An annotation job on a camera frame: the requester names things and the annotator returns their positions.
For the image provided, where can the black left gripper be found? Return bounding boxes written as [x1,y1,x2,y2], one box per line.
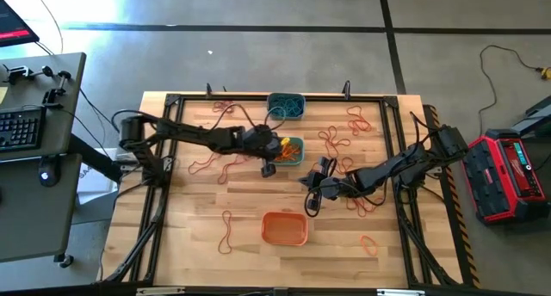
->
[239,124,288,179]

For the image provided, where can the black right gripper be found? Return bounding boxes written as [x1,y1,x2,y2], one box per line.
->
[300,157,345,200]

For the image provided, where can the thin teal rubber band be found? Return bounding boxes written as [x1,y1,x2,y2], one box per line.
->
[279,96,305,119]

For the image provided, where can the wide blue rubber band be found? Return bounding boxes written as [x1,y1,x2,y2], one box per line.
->
[269,95,298,116]

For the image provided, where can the green plastic basket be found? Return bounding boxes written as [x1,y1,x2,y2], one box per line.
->
[275,136,306,166]

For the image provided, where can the blue-grey plastic basket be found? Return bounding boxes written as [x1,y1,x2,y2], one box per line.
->
[266,92,306,120]

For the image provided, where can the orange plastic basket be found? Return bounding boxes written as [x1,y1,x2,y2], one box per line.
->
[261,211,309,247]

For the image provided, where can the black yellow hazard tape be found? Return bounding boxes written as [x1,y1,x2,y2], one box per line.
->
[423,104,482,289]

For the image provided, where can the black desk leg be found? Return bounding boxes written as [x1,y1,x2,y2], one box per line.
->
[67,133,124,184]

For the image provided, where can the red black power station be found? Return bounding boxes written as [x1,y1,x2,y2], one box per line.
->
[457,128,551,225]

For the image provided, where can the white cardboard box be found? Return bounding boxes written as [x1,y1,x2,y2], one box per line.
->
[77,147,121,207]

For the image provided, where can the black computer mouse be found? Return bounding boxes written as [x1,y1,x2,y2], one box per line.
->
[37,154,61,188]

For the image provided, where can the grey metal stand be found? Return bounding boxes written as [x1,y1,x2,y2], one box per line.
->
[509,94,551,139]

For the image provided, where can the black desk clamp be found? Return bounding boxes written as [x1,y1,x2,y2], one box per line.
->
[41,83,70,108]

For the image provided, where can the black caster wheel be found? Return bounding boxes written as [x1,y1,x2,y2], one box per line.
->
[53,253,76,269]

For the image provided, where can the black backlit keyboard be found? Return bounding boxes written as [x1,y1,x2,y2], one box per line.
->
[0,105,47,154]

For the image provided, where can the grey desk top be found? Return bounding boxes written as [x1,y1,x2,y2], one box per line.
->
[0,52,87,163]
[0,152,84,263]

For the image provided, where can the silver desk clamp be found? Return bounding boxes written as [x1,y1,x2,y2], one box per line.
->
[1,64,36,85]

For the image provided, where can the monitor with red bar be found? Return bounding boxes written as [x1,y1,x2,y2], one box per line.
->
[0,0,40,49]

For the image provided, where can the silver metal bracket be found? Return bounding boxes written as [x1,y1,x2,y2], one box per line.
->
[135,287,186,296]
[376,288,427,296]

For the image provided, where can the black desk cables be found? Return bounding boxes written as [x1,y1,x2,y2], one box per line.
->
[78,87,116,136]

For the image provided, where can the black floor cable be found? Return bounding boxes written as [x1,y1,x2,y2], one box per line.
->
[476,44,544,126]

